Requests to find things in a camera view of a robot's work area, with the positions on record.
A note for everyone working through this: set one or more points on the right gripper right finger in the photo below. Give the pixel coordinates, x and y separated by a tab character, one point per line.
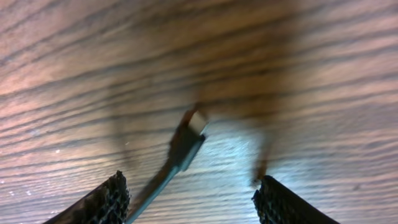
276	204

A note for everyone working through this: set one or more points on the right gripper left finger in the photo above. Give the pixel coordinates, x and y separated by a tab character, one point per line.
106	204

